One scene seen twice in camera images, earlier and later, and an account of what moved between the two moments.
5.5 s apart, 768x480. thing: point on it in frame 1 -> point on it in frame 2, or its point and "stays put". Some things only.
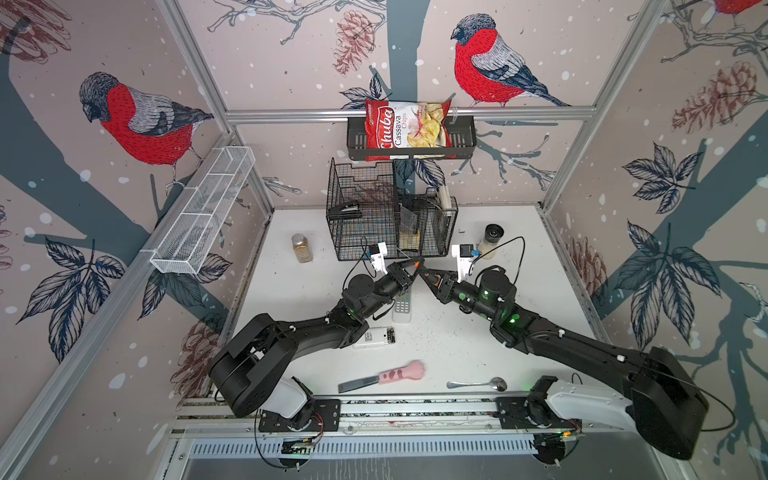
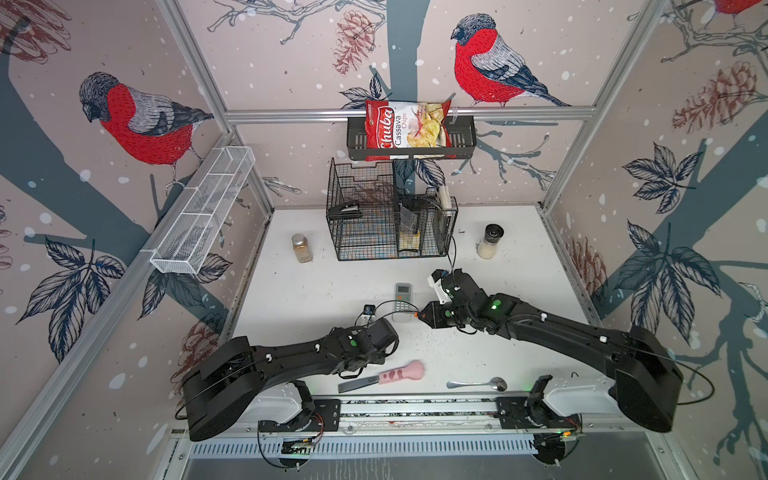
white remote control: [402, 312] stays put
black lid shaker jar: [492, 236] stays put
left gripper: [398, 278] -> [381, 359]
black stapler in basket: [347, 210] stays put
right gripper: [444, 290] -> [432, 315]
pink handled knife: [414, 369] stays put
